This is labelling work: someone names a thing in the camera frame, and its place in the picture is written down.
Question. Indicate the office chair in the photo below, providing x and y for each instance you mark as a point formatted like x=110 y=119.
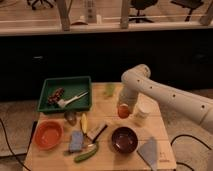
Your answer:
x=141 y=5

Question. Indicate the metal spoon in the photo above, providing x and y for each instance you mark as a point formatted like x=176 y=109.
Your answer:
x=76 y=148

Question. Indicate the green tray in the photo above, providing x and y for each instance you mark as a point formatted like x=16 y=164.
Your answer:
x=72 y=86

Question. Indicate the white cup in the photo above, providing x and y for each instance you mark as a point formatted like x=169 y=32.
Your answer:
x=142 y=111

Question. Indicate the red apple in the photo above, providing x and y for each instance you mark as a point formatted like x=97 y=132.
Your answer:
x=123 y=111

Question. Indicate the dark grapes bunch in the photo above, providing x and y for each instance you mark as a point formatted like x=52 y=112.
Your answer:
x=55 y=97

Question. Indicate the yellow banana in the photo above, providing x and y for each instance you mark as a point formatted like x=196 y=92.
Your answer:
x=84 y=123

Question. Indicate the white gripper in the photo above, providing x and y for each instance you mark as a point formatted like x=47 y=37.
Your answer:
x=128 y=97

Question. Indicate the green cucumber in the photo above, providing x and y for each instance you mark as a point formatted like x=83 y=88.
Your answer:
x=85 y=156

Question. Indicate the grey cloth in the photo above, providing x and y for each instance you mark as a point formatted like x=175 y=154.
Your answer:
x=148 y=152

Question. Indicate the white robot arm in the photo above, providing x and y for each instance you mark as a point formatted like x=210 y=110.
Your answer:
x=137 y=80

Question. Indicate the orange bowl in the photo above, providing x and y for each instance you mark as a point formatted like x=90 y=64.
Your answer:
x=48 y=135

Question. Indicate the purple bowl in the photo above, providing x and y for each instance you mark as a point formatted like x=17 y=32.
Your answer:
x=124 y=140

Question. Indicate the blue sponge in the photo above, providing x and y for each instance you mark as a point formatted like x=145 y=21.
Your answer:
x=76 y=138

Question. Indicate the grey round object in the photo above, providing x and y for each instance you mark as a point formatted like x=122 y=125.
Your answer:
x=70 y=117

